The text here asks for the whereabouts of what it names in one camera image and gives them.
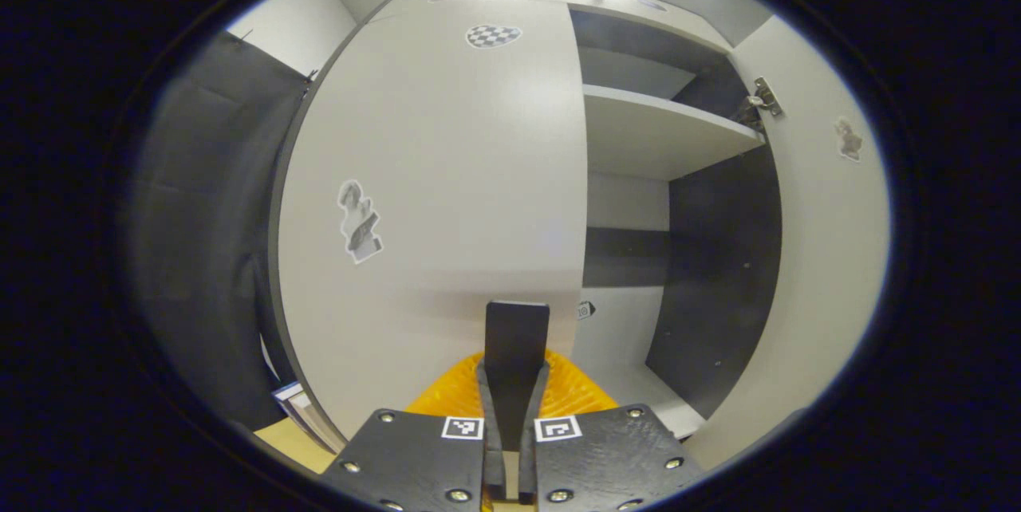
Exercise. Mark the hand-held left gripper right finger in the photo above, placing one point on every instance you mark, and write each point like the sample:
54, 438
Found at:
526, 460

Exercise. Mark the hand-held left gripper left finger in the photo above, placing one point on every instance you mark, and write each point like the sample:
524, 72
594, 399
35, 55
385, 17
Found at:
494, 456

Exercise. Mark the grey double-door shoe cabinet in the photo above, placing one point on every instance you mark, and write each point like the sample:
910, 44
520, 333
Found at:
718, 273

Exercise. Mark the grey shoe cabinet door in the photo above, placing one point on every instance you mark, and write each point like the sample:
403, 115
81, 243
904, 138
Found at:
829, 257
447, 177

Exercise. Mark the grey cabinet shelf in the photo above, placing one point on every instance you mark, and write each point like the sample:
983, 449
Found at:
654, 129

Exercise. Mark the metal door hinge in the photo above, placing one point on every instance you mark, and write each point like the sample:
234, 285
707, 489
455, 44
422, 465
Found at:
764, 97

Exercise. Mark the black backdrop cloth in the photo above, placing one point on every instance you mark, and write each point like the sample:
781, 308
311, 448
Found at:
207, 217

